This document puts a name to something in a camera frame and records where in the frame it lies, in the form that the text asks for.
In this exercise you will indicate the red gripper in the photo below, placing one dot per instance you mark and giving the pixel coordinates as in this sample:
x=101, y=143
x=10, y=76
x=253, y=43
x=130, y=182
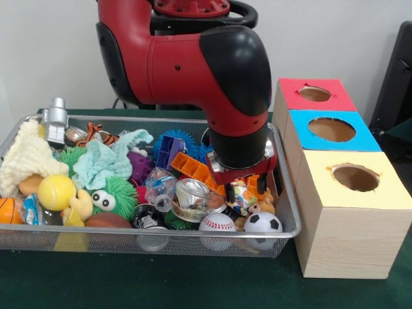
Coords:
x=241, y=175

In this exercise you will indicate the small polka-dot cloth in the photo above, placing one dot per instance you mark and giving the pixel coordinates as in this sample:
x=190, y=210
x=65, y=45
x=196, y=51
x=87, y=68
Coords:
x=243, y=198

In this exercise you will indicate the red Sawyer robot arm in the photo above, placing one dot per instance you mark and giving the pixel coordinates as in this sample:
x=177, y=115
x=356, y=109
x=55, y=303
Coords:
x=193, y=71

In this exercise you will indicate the wooden box with three holes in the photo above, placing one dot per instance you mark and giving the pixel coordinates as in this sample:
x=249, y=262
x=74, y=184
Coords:
x=347, y=244

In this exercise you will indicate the short orange toy brick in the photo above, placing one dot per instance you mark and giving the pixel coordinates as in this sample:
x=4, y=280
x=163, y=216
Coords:
x=252, y=183

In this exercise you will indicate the soccer ball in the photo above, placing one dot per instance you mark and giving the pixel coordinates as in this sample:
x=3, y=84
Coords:
x=262, y=223

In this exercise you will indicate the baseball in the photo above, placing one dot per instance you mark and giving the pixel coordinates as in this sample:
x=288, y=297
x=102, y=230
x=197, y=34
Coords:
x=217, y=223

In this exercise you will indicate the long orange toy brick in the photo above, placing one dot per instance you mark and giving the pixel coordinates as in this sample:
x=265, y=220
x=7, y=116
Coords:
x=190, y=167

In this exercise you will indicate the green spiky toy with eyes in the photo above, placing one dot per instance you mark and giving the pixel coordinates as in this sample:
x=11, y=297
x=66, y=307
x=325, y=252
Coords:
x=119, y=196

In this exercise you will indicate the dark green table cloth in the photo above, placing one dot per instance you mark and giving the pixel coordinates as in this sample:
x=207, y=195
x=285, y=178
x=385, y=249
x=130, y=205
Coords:
x=161, y=283
x=402, y=135

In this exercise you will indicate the mint green cloth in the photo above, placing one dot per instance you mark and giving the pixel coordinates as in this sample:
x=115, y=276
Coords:
x=98, y=161

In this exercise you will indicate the black upright panel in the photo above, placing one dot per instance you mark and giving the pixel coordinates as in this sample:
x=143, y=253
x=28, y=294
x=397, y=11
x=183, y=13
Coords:
x=396, y=80

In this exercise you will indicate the yellow ball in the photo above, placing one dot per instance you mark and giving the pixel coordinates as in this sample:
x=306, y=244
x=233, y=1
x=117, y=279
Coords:
x=56, y=192

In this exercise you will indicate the silver toy robot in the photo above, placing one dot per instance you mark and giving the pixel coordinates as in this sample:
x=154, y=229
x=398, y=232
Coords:
x=56, y=125

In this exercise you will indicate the cream knitted cloth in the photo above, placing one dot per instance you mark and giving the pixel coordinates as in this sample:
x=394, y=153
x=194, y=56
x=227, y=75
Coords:
x=27, y=157

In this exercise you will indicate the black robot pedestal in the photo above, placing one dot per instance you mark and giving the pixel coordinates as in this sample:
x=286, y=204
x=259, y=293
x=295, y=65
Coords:
x=251, y=14

